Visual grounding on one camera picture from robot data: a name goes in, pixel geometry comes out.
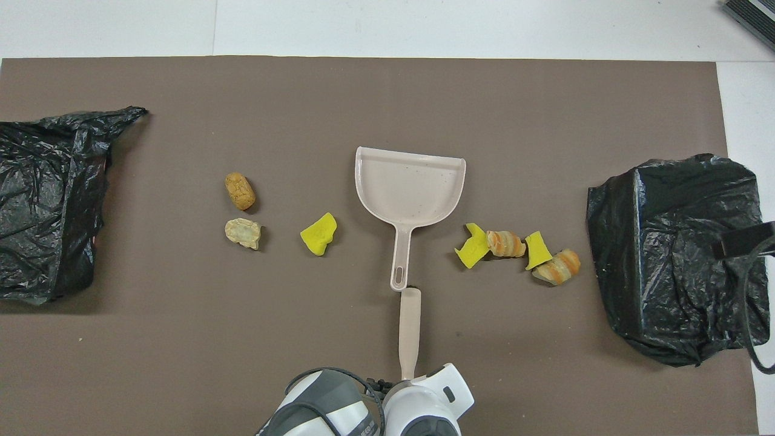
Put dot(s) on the yellow sponge piece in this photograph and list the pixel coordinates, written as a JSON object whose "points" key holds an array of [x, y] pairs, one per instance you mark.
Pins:
{"points": [[536, 249], [473, 249], [319, 234]]}

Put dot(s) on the striped croissant toy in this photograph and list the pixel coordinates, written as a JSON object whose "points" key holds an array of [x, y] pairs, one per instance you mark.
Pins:
{"points": [[505, 243], [557, 266]]}

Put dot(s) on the beige plastic dustpan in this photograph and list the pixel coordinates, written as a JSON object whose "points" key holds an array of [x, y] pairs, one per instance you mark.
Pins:
{"points": [[408, 188]]}

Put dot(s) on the pale cream bread piece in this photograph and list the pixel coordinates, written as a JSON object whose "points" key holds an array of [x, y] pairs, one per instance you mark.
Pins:
{"points": [[242, 232]]}

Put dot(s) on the brown oval bread roll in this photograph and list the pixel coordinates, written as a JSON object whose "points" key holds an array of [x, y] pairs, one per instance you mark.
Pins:
{"points": [[240, 191]]}

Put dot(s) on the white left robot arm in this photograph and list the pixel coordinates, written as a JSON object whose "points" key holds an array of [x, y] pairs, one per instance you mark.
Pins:
{"points": [[424, 412]]}

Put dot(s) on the black trash bag bin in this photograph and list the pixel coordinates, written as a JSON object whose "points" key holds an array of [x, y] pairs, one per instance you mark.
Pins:
{"points": [[666, 242], [36, 181]]}

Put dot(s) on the brown table mat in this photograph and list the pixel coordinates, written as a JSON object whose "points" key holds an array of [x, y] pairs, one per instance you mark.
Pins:
{"points": [[181, 363]]}

